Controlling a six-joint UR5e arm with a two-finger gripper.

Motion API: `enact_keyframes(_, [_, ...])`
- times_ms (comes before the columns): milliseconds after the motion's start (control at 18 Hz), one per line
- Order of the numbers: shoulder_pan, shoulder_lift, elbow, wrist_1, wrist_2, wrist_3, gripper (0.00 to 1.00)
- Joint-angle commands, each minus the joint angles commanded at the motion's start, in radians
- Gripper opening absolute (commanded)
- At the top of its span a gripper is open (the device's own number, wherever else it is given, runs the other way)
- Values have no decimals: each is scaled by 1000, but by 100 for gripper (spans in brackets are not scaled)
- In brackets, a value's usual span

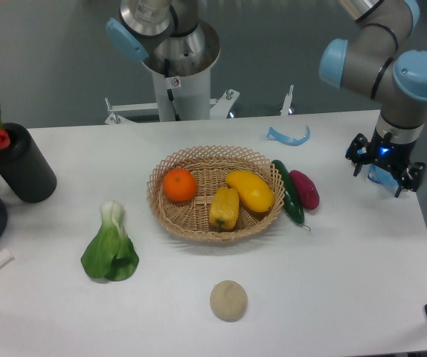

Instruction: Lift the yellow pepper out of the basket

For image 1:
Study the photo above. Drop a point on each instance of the green bok choy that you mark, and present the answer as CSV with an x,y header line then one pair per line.
x,y
110,254

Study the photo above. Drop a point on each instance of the purple sweet potato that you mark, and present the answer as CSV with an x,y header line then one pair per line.
x,y
307,191

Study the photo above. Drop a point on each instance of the green cucumber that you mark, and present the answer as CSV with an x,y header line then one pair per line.
x,y
291,201

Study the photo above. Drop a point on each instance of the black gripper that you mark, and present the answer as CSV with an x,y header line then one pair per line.
x,y
390,150

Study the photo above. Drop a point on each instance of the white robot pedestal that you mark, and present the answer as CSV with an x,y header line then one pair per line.
x,y
176,47

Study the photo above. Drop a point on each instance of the orange fruit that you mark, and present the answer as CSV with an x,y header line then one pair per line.
x,y
179,185

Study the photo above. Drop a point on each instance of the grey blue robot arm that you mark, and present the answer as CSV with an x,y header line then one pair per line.
x,y
372,66

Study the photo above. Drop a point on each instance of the black cylindrical vase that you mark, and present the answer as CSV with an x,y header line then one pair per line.
x,y
24,167

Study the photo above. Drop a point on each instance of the white pedestal base frame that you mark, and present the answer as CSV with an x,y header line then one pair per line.
x,y
220,108

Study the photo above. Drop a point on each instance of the woven wicker basket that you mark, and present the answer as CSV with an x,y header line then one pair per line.
x,y
210,166

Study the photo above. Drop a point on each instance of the beige round bun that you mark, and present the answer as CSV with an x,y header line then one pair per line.
x,y
228,301

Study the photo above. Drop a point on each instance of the yellow mango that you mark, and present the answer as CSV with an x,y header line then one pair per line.
x,y
254,192

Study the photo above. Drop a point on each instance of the yellow bell pepper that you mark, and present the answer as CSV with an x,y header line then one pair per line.
x,y
224,211

